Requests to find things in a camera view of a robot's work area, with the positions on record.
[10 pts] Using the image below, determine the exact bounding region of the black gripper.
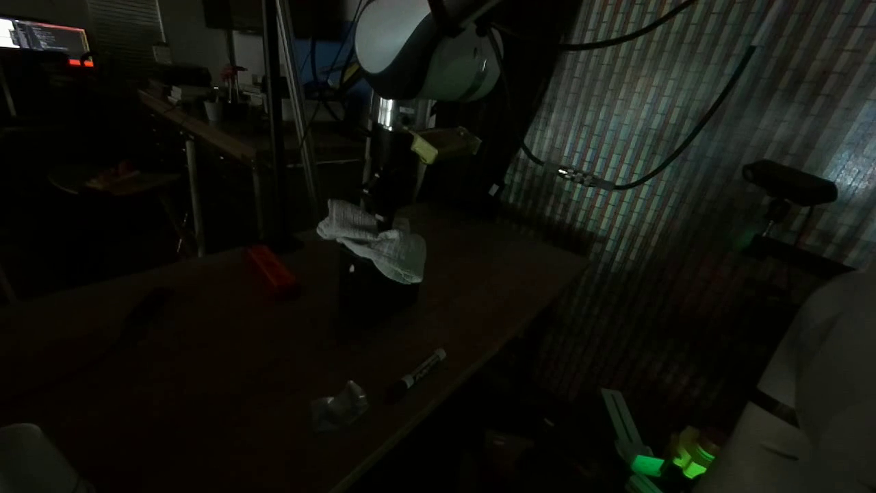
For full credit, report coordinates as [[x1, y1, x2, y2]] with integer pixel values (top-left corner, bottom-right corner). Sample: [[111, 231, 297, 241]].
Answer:
[[361, 99, 432, 230]]

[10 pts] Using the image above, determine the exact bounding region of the white towel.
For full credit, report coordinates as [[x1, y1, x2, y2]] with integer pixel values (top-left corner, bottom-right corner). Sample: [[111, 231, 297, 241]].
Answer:
[[315, 200, 427, 285]]

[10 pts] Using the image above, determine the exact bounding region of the black basket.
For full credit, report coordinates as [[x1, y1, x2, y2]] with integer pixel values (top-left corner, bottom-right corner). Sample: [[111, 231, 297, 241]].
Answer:
[[336, 248, 420, 334]]

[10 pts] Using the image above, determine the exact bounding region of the red block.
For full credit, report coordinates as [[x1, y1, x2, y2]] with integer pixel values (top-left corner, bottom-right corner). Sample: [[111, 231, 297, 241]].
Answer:
[[246, 245, 298, 294]]

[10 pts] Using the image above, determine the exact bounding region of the black marker pen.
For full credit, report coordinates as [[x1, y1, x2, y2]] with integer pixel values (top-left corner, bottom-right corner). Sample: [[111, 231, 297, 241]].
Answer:
[[388, 348, 449, 399]]

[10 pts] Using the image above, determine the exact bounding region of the crumpled clear plastic wrapper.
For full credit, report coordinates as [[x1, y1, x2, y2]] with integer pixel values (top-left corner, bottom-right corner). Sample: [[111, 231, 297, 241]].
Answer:
[[310, 379, 369, 431]]

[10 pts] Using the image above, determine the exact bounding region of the lit monitor screen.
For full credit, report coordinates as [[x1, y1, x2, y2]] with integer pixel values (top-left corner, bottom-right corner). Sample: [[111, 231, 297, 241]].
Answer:
[[0, 15, 90, 58]]

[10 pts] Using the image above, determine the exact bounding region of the black hanging cable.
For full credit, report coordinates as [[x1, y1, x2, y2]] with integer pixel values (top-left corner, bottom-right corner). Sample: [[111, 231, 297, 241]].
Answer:
[[519, 0, 762, 194]]

